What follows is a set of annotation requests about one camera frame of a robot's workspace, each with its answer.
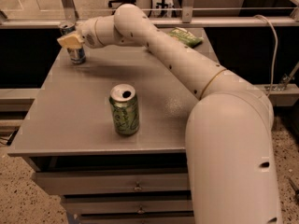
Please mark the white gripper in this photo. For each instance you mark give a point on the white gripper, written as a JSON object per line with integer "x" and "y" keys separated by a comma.
{"x": 87, "y": 34}

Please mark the blue silver redbull can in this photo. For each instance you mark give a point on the blue silver redbull can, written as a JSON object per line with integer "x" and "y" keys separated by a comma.
{"x": 77, "y": 56}

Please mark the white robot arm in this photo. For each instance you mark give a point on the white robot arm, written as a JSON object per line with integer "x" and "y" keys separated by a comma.
{"x": 228, "y": 137}

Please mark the green soda can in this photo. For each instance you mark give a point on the green soda can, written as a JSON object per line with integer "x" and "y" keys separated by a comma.
{"x": 124, "y": 107}

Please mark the green chip bag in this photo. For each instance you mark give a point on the green chip bag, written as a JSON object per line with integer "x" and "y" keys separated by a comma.
{"x": 186, "y": 37}

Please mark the top drawer with knob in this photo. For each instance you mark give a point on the top drawer with knob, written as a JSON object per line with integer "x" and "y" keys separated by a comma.
{"x": 112, "y": 181}

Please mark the drawer with knob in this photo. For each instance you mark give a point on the drawer with knob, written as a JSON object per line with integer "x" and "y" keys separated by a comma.
{"x": 139, "y": 203}
{"x": 112, "y": 181}

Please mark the middle drawer with knob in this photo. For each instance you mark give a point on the middle drawer with knob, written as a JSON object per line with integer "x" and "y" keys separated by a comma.
{"x": 139, "y": 203}

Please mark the bottom drawer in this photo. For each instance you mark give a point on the bottom drawer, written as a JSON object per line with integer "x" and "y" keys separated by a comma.
{"x": 149, "y": 218}

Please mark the grey metal railing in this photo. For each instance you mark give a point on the grey metal railing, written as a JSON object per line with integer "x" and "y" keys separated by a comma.
{"x": 165, "y": 13}

